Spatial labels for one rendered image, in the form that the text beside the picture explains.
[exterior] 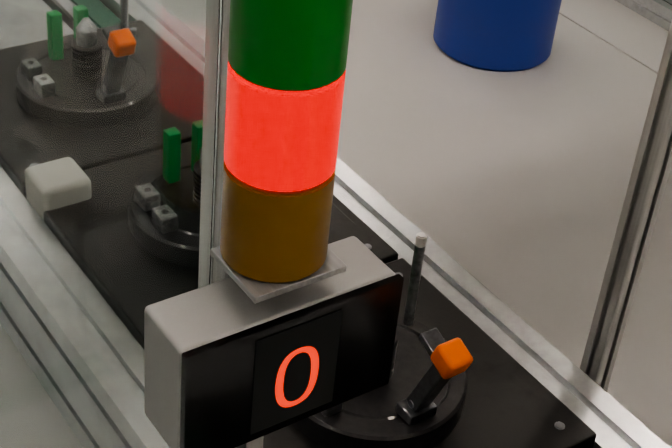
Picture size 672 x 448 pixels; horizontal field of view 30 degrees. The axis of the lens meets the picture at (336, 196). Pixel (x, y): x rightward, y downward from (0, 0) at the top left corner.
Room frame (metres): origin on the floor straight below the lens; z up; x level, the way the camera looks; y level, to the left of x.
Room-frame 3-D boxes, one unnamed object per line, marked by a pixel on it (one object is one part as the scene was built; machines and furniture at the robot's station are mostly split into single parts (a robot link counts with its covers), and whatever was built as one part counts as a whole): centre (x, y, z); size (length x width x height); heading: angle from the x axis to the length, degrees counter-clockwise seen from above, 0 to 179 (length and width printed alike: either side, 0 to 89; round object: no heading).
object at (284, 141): (0.47, 0.03, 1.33); 0.05 x 0.05 x 0.05
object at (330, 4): (0.47, 0.03, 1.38); 0.05 x 0.05 x 0.05
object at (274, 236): (0.47, 0.03, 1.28); 0.05 x 0.05 x 0.05
